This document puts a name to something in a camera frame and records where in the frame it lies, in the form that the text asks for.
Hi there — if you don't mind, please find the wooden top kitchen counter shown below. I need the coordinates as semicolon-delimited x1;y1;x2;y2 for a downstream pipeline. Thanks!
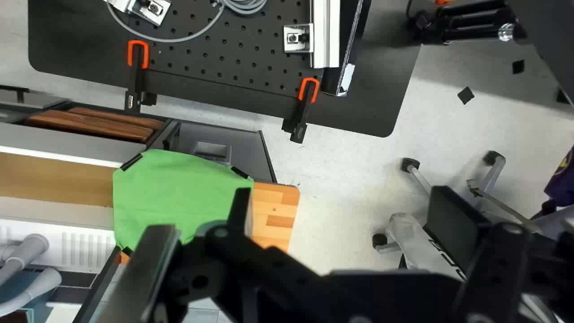
0;100;300;323

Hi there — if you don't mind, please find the orange handled black clamp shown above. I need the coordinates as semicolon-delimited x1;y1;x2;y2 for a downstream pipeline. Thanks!
121;37;159;114
281;75;322;145

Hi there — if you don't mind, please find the white drawer with wood bottom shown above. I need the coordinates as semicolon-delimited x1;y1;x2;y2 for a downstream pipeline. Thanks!
0;140;130;211

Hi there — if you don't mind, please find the green towel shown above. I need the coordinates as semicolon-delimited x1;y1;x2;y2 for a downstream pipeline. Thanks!
110;149;256;251

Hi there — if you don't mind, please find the black stand mechanism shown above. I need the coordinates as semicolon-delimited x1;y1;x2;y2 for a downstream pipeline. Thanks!
404;0;526;46

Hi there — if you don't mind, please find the grey cable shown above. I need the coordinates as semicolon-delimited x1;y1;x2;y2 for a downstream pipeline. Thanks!
105;0;270;44

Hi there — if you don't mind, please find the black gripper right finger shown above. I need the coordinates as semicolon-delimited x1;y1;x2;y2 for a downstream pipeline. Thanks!
424;184;534;323

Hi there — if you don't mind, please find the white sink with drainboard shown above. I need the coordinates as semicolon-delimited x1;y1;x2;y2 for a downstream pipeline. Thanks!
0;204;117;274

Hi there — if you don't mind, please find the metal corner bracket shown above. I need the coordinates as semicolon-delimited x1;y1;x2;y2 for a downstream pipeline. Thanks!
281;23;315;53
105;0;173;27

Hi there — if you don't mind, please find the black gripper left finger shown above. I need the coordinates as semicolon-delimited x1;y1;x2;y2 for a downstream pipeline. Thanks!
73;222;182;323

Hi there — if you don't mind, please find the purple fabric bag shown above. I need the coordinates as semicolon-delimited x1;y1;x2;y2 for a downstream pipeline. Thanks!
543;145;574;208

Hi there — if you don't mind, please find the silver camera bar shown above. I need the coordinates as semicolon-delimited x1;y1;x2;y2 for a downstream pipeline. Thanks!
331;0;372;98

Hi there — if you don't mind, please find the black perforated breadboard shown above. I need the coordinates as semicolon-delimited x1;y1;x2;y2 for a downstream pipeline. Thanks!
26;0;422;138

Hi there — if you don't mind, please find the grey faucet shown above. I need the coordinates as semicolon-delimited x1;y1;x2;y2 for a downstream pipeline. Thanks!
0;231;62;317

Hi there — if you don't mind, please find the aluminium extrusion rail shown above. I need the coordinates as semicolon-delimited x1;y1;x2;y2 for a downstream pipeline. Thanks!
308;0;342;70

